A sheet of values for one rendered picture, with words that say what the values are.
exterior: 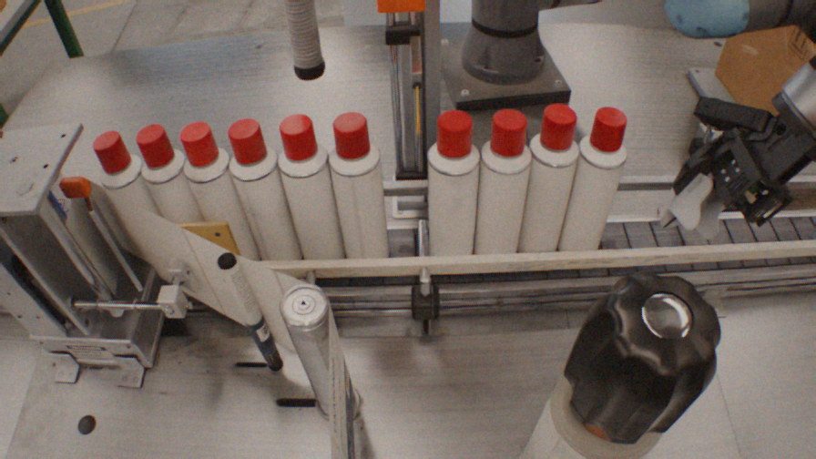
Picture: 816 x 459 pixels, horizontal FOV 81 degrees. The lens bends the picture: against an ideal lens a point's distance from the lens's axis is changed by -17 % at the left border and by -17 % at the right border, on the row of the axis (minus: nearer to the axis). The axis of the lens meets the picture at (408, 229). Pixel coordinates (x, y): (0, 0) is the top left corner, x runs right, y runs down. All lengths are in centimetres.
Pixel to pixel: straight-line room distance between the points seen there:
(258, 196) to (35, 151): 23
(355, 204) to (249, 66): 63
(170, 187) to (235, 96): 48
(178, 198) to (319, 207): 16
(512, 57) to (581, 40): 27
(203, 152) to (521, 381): 40
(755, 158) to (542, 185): 23
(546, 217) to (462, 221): 9
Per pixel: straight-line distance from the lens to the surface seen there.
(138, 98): 118
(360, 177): 55
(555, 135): 55
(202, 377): 64
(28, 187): 51
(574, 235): 66
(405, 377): 60
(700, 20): 53
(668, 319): 31
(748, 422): 73
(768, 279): 80
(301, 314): 43
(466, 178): 55
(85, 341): 66
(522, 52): 98
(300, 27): 59
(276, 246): 65
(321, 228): 62
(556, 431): 39
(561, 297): 69
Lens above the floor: 142
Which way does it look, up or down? 49 degrees down
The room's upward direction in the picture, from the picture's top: 3 degrees counter-clockwise
